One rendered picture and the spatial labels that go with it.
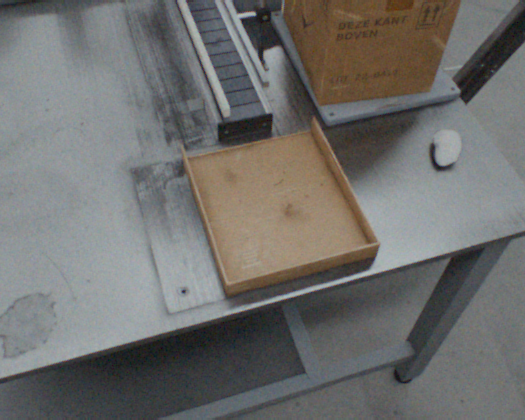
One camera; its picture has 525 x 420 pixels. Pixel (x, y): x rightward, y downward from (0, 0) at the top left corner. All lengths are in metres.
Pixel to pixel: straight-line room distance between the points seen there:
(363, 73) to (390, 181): 0.21
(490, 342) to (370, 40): 1.14
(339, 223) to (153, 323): 0.35
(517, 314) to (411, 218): 1.04
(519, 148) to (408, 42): 1.41
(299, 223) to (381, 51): 0.36
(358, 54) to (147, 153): 0.43
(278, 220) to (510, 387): 1.11
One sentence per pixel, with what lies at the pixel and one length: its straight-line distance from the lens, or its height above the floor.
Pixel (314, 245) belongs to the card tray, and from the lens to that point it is 1.01.
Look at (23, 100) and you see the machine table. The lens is 1.30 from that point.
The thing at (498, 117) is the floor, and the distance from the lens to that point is 2.61.
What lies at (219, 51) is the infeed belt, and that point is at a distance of 1.27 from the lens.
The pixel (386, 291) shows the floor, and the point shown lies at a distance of 1.97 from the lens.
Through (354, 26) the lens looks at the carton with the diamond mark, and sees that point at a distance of 1.10.
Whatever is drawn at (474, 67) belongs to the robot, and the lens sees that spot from 1.80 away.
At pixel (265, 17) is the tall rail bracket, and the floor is 0.96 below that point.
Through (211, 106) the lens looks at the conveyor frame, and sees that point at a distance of 1.15.
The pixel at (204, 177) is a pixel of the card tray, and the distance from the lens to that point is 1.09.
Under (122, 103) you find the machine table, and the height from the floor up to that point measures 0.83.
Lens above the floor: 1.68
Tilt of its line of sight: 53 degrees down
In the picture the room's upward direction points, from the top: 4 degrees clockwise
